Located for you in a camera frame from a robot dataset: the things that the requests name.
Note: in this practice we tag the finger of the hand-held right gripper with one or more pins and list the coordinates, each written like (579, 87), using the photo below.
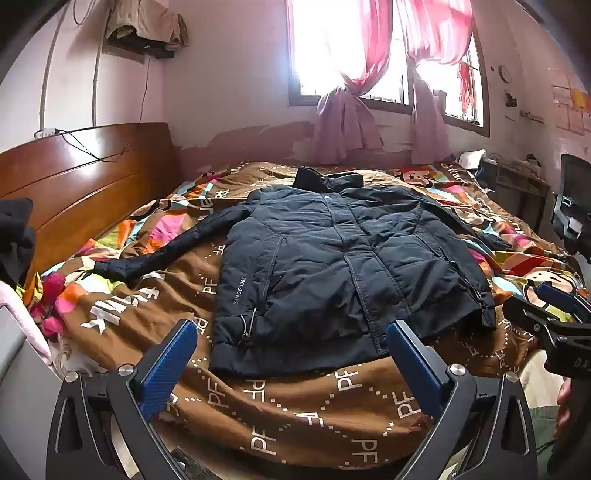
(561, 297)
(535, 316)

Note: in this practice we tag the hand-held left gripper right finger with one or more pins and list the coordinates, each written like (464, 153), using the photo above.
(413, 369)

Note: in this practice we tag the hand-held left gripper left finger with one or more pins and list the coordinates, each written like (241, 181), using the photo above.
(168, 364)

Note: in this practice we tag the dark blue padded jacket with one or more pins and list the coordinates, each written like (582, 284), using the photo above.
(323, 258)

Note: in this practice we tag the person's right hand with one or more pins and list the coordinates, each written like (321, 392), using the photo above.
(563, 404)

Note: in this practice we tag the person's green clothing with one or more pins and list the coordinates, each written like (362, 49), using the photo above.
(542, 443)

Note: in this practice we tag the black office chair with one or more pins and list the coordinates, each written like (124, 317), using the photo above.
(575, 203)

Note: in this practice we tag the brown printed blanket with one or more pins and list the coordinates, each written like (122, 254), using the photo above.
(323, 406)

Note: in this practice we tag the floral bed sheet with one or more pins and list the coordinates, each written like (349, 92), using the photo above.
(69, 360)

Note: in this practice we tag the small desk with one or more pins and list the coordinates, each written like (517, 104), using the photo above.
(521, 189)

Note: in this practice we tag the stack of books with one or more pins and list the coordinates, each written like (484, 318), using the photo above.
(528, 165)

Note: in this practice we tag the magenta fuzzy cloth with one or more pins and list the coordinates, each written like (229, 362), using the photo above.
(53, 288)

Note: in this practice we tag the pale pink cloth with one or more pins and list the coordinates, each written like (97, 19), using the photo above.
(23, 318)

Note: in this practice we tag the white bag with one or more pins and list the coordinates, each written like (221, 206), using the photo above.
(473, 159)

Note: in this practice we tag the wooden headboard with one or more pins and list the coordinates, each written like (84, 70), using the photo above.
(92, 184)

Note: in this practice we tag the black cloth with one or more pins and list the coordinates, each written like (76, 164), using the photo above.
(16, 240)

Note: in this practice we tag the red hanging cloth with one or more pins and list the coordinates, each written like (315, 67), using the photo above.
(465, 87)

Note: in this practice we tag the white power strip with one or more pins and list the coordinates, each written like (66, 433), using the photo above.
(45, 133)

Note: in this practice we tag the black box on shelf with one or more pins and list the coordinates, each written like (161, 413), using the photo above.
(147, 48)

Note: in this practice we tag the beige cloth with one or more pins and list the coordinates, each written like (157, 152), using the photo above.
(147, 21)

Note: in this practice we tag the small wall shelf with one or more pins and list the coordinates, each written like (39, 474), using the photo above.
(533, 116)

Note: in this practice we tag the wall papers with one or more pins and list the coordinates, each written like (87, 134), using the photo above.
(572, 108)

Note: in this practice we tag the black wall-mounted device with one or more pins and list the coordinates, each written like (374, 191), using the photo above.
(510, 100)

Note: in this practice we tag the round wall clock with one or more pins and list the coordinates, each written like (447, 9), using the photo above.
(504, 74)

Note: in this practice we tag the white wall pipe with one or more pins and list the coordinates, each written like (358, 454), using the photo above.
(96, 87)
(48, 69)

